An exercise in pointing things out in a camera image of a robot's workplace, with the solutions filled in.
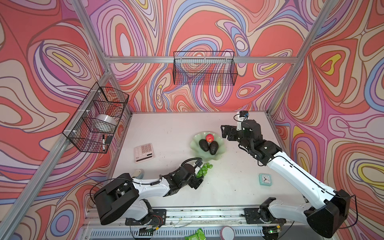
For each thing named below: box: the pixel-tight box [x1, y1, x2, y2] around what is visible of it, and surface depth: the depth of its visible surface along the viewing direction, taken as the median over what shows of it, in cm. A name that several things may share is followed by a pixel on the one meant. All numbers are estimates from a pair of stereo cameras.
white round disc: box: [220, 225, 235, 240], surface depth 67 cm
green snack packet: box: [184, 228, 207, 240], surface depth 69 cm
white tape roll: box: [95, 114, 118, 130], surface depth 73 cm
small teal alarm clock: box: [258, 173, 273, 187], surface depth 85 cm
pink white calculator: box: [133, 143, 154, 164], surface depth 97 cm
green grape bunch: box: [196, 162, 214, 179], surface depth 90 cm
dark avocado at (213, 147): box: [209, 141, 219, 156], surface depth 97 cm
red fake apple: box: [205, 133, 215, 143], surface depth 98 cm
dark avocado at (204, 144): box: [199, 138, 209, 152], surface depth 98 cm
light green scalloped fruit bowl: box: [190, 131, 225, 161], surface depth 98 cm
